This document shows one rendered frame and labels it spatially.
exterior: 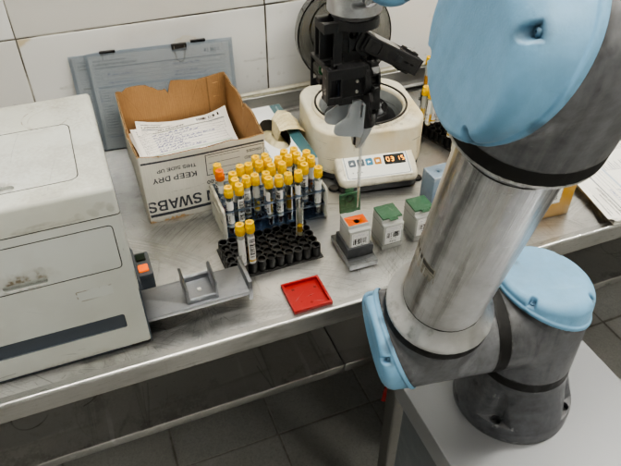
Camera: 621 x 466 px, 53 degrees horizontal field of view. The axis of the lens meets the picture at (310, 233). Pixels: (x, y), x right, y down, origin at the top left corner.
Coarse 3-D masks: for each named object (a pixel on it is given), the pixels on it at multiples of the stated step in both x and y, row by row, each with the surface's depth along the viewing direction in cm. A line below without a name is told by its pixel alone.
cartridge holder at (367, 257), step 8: (336, 232) 112; (336, 240) 113; (344, 240) 111; (336, 248) 114; (344, 248) 110; (352, 248) 109; (360, 248) 110; (368, 248) 110; (344, 256) 111; (352, 256) 110; (360, 256) 111; (368, 256) 111; (352, 264) 109; (360, 264) 110; (368, 264) 110
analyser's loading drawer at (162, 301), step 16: (208, 272) 101; (224, 272) 104; (240, 272) 104; (160, 288) 101; (176, 288) 101; (192, 288) 101; (208, 288) 101; (224, 288) 101; (240, 288) 101; (144, 304) 98; (160, 304) 98; (176, 304) 98; (192, 304) 98; (208, 304) 99
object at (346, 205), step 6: (348, 192) 108; (354, 192) 109; (342, 198) 108; (348, 198) 109; (354, 198) 109; (342, 204) 109; (348, 204) 110; (354, 204) 110; (342, 210) 110; (348, 210) 110; (354, 210) 110
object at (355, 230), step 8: (344, 216) 109; (352, 216) 109; (360, 216) 109; (344, 224) 109; (352, 224) 108; (360, 224) 108; (368, 224) 108; (344, 232) 110; (352, 232) 107; (360, 232) 108; (368, 232) 108; (352, 240) 108; (360, 240) 109; (368, 240) 110
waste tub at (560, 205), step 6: (576, 186) 118; (558, 192) 118; (564, 192) 118; (570, 192) 119; (558, 198) 119; (564, 198) 119; (570, 198) 120; (552, 204) 119; (558, 204) 120; (564, 204) 120; (552, 210) 120; (558, 210) 121; (564, 210) 121; (546, 216) 121
